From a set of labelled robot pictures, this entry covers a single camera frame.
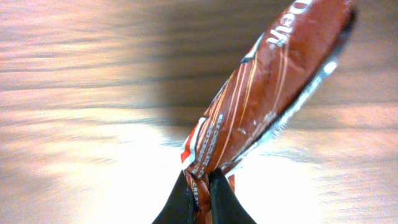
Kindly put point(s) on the orange snack bar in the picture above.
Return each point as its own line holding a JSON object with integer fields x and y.
{"x": 263, "y": 91}

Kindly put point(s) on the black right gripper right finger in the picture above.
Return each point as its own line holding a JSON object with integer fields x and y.
{"x": 225, "y": 207}

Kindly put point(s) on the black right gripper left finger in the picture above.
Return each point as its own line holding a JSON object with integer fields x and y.
{"x": 179, "y": 208}

